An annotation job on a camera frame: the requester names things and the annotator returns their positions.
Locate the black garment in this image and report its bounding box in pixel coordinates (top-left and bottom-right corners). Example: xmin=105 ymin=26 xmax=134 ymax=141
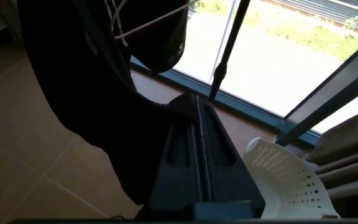
xmin=17 ymin=0 xmax=198 ymax=220
xmin=104 ymin=0 xmax=189 ymax=75

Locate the pink clothes hanger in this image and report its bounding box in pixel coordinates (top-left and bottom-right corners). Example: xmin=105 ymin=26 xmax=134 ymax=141
xmin=110 ymin=0 xmax=200 ymax=41

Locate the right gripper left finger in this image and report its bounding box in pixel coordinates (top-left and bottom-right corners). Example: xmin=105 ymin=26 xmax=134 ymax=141
xmin=149 ymin=123 xmax=204 ymax=218

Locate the brown curtain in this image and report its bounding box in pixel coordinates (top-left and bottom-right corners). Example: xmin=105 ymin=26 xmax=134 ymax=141
xmin=305 ymin=104 xmax=358 ymax=218
xmin=0 ymin=0 xmax=23 ymax=44

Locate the window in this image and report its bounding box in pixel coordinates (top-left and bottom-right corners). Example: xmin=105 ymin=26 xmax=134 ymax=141
xmin=0 ymin=0 xmax=358 ymax=147

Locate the white laundry basket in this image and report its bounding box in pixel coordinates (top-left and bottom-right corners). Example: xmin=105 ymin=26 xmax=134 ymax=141
xmin=242 ymin=136 xmax=341 ymax=219

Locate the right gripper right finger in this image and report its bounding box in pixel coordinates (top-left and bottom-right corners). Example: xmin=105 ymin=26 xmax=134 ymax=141
xmin=196 ymin=95 xmax=266 ymax=218

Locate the black clothes rack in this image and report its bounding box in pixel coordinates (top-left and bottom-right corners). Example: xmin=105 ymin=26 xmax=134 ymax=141
xmin=208 ymin=0 xmax=251 ymax=102

